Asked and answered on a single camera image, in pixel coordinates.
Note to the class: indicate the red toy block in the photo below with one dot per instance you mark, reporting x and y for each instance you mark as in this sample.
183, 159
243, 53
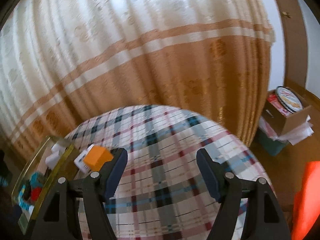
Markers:
35, 193

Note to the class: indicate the white rounded box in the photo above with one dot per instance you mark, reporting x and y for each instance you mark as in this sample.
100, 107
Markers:
56, 152

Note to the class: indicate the round cookie tin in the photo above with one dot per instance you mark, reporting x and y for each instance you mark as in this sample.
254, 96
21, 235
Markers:
288, 99

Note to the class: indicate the orange cloth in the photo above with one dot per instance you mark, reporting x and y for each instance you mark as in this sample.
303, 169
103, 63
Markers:
306, 202

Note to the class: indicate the orange cube block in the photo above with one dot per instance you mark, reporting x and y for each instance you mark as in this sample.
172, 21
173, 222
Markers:
96, 157

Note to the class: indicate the blue puzzle toy tray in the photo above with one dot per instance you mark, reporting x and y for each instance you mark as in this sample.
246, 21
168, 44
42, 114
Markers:
24, 196

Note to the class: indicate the plaid tablecloth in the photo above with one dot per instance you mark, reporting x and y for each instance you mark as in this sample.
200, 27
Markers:
162, 194

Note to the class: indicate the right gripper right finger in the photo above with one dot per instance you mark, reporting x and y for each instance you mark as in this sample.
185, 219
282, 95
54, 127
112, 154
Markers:
264, 217

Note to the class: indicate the teal waste bin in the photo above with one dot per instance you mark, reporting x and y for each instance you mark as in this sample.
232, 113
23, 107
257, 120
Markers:
271, 147

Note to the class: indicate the red snack package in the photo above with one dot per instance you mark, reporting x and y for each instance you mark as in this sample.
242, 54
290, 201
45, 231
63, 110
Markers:
273, 100

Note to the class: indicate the brown wooden door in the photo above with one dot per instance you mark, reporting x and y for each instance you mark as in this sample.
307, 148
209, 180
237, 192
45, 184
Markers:
296, 44

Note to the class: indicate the teal toy brick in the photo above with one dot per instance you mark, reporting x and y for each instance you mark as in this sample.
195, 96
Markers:
37, 179

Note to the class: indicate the cardboard box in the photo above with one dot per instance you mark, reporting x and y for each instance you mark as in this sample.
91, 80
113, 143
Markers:
285, 124

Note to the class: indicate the small white barcode box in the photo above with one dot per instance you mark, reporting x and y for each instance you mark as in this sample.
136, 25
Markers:
79, 160

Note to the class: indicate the gold metal tin tray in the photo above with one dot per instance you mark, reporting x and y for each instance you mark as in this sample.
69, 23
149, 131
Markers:
65, 167

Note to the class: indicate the cream and tan curtain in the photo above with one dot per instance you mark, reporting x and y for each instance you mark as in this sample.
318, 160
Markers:
66, 61

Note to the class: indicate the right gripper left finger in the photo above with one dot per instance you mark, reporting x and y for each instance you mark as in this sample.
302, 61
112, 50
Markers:
58, 216

